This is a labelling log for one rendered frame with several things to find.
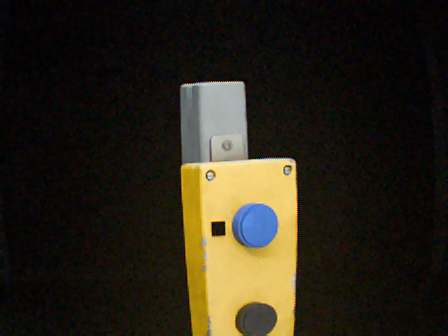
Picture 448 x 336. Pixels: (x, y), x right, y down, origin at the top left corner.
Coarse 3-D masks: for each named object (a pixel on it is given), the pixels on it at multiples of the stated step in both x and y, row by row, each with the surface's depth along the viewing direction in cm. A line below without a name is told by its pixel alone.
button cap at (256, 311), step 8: (248, 304) 130; (256, 304) 129; (264, 304) 129; (240, 312) 129; (248, 312) 128; (256, 312) 129; (264, 312) 129; (272, 312) 130; (240, 320) 128; (248, 320) 128; (256, 320) 129; (264, 320) 129; (272, 320) 130; (240, 328) 129; (248, 328) 128; (256, 328) 129; (264, 328) 129; (272, 328) 130
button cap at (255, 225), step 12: (252, 204) 129; (264, 204) 129; (240, 216) 128; (252, 216) 128; (264, 216) 129; (276, 216) 130; (240, 228) 128; (252, 228) 128; (264, 228) 129; (276, 228) 129; (240, 240) 128; (252, 240) 128; (264, 240) 129
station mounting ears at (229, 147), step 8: (216, 136) 134; (224, 136) 134; (232, 136) 135; (240, 136) 135; (216, 144) 134; (224, 144) 134; (232, 144) 135; (240, 144) 135; (216, 152) 134; (224, 152) 134; (232, 152) 135; (240, 152) 135; (216, 160) 134; (224, 160) 134; (232, 160) 135
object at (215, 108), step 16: (192, 96) 135; (208, 96) 134; (224, 96) 134; (240, 96) 135; (192, 112) 136; (208, 112) 134; (224, 112) 134; (240, 112) 135; (192, 128) 136; (208, 128) 134; (224, 128) 135; (240, 128) 135; (192, 144) 137; (208, 144) 134; (192, 160) 137; (208, 160) 134
